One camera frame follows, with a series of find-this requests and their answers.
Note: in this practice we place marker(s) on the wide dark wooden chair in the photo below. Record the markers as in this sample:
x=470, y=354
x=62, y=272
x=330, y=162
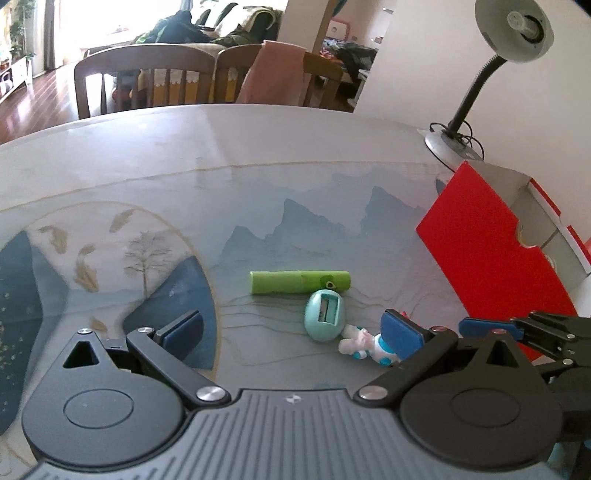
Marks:
x=138, y=60

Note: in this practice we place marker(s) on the green tube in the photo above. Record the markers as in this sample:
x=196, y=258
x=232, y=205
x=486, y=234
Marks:
x=295, y=282

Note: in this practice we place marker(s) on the teal egg-shaped pencil sharpener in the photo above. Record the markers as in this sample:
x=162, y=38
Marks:
x=323, y=318

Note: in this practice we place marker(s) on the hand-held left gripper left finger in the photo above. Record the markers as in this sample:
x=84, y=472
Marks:
x=184, y=332

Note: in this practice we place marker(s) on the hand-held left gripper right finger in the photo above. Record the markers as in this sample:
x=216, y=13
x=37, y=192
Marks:
x=401, y=330

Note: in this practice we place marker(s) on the grey gooseneck desk lamp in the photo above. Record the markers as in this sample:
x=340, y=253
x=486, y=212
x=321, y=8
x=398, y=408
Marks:
x=512, y=27

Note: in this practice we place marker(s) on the sofa with piled clothes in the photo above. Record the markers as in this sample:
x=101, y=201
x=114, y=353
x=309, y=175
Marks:
x=221, y=25

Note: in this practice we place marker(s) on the white and blue toy figurine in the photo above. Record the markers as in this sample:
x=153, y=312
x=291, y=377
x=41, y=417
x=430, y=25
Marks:
x=364, y=344

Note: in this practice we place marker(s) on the red cardboard box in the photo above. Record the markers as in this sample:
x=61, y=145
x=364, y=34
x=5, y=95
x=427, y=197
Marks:
x=480, y=249

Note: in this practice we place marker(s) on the pink cloth on chair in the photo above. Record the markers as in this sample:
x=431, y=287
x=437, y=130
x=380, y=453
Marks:
x=272, y=74

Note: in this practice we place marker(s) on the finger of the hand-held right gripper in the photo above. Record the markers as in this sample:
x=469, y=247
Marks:
x=485, y=326
x=565, y=371

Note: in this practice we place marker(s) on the wooden media console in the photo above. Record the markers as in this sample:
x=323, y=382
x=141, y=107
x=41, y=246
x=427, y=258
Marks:
x=14, y=78

